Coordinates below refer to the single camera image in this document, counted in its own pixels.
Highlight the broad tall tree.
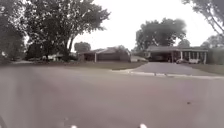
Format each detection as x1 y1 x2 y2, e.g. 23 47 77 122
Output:
22 0 111 62

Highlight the grass verge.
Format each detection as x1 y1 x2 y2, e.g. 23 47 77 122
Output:
189 63 224 76

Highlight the small distant tree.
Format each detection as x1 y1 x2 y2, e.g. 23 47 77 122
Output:
73 41 92 54

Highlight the house with columned porch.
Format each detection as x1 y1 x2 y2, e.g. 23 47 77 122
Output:
144 45 210 65

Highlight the low dark house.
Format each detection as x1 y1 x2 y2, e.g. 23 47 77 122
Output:
76 46 132 64

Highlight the dark tree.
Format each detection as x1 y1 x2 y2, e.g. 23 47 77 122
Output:
0 0 28 62

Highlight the grass lawn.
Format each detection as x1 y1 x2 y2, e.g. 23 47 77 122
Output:
32 60 148 71

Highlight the white car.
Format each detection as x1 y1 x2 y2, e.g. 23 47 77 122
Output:
187 58 202 65

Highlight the pale kerb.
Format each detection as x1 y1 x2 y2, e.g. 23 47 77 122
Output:
110 68 224 80

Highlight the grey asphalt road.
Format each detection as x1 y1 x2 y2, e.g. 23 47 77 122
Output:
0 64 224 128

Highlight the tall round tree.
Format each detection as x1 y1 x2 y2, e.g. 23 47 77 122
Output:
134 17 188 52

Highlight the grey asphalt driveway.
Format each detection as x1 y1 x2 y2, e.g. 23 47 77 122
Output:
130 61 224 77

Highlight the large tree with forked trunk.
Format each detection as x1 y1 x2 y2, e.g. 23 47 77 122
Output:
181 0 224 35

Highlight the hedge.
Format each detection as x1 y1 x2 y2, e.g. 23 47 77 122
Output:
207 48 224 66

